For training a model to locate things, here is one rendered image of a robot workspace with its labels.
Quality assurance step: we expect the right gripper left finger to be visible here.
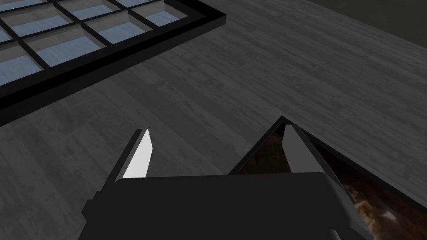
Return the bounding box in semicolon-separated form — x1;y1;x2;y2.
101;128;153;190

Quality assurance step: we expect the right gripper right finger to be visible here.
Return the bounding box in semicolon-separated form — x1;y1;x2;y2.
282;124;355;203

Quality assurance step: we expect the black framed dark picture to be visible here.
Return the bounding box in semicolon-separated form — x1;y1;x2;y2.
228;115;427;240

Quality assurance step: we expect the black framed window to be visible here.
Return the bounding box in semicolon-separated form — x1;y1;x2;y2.
0;0;227;110

